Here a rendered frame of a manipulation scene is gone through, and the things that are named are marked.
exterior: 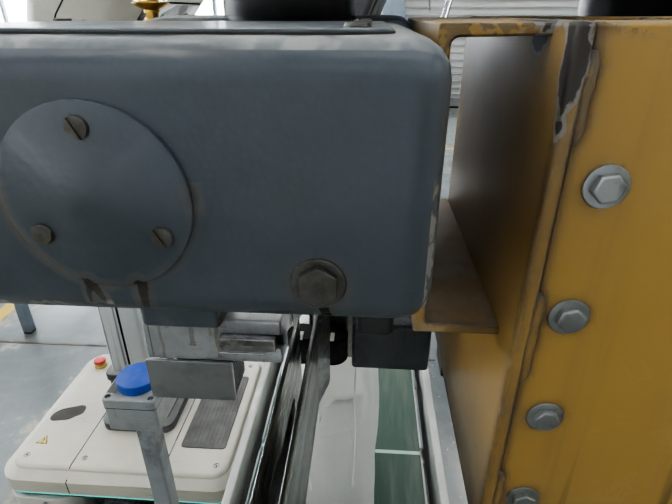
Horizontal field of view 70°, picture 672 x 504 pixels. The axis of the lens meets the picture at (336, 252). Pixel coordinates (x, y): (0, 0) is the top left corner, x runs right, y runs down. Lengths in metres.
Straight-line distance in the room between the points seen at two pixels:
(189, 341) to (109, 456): 1.04
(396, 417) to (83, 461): 0.85
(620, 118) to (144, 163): 0.19
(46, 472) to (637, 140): 1.54
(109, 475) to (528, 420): 1.31
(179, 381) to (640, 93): 0.49
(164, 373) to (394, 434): 0.85
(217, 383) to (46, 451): 1.12
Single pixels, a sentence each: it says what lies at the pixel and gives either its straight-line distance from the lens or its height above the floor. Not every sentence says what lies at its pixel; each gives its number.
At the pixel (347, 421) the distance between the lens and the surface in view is 0.78.
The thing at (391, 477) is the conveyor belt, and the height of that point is 0.38.
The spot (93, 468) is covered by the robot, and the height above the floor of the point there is 0.26.
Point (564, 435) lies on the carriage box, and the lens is 0.33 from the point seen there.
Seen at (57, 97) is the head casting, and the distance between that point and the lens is 0.18.
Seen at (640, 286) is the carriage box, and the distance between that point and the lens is 0.28.
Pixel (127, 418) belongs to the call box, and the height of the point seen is 0.80.
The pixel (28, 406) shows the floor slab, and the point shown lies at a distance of 2.25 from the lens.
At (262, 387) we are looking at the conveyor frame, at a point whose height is 0.42.
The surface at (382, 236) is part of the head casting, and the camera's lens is 0.17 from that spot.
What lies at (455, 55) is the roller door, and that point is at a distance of 8.00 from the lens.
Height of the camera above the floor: 1.34
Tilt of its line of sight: 26 degrees down
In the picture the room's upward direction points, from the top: straight up
